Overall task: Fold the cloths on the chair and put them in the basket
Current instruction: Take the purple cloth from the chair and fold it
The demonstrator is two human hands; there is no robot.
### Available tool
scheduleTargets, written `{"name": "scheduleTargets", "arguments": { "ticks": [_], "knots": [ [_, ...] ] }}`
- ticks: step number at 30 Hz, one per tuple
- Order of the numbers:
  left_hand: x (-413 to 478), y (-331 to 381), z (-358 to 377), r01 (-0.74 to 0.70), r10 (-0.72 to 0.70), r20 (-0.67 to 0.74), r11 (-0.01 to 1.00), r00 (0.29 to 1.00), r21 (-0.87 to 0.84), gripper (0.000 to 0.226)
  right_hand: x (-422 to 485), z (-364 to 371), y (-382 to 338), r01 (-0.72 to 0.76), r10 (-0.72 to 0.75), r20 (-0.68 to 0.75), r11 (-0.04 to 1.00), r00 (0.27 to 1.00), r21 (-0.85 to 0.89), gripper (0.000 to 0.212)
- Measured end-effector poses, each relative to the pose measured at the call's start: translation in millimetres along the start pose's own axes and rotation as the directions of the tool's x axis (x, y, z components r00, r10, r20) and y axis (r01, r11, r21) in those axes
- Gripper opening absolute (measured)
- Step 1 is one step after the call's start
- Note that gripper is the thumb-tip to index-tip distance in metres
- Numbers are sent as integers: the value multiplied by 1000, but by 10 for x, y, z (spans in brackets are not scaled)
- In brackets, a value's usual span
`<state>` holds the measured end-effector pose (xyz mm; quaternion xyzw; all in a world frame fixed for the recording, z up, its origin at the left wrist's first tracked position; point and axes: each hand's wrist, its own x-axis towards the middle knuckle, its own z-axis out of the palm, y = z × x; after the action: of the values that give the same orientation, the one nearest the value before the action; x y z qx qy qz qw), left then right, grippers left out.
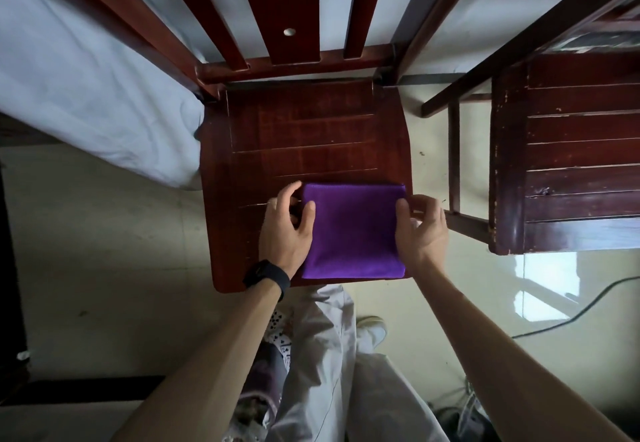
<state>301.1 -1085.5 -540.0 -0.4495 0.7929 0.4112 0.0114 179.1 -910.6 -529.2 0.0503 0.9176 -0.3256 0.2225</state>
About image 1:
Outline dark scuffed wooden chair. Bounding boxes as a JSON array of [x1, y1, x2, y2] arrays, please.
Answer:
[[421, 0, 640, 257]]

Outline patterned shirt hem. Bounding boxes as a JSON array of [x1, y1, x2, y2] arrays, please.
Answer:
[[220, 307, 294, 442]]

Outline person's right forearm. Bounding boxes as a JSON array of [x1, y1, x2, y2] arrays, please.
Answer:
[[413, 263, 635, 442]]

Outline black cable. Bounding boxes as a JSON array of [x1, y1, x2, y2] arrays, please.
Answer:
[[511, 276, 640, 340]]

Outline light grey trousers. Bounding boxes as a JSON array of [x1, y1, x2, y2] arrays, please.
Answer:
[[264, 284, 451, 442]]

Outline white shoe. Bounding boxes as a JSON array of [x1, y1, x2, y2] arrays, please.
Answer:
[[355, 316, 389, 353]]

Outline person's left forearm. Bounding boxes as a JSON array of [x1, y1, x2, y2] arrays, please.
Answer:
[[111, 279, 284, 442]]

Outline dark grey sneaker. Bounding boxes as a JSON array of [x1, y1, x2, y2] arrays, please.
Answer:
[[432, 379, 502, 442]]

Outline person's right hand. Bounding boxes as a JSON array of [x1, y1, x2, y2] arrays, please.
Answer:
[[395, 194, 450, 275]]

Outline white bed sheet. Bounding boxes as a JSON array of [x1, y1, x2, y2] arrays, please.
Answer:
[[0, 0, 619, 191]]

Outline purple cloth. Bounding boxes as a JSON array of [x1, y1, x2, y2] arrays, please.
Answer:
[[300, 183, 408, 281]]

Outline person's left hand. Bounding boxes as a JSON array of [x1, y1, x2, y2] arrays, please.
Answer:
[[258, 181, 317, 280]]

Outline red-brown wooden slatted chair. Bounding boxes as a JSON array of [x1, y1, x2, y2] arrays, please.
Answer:
[[49, 0, 493, 294]]

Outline black wrist watch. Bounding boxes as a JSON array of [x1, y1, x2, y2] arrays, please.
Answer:
[[243, 260, 292, 303]]

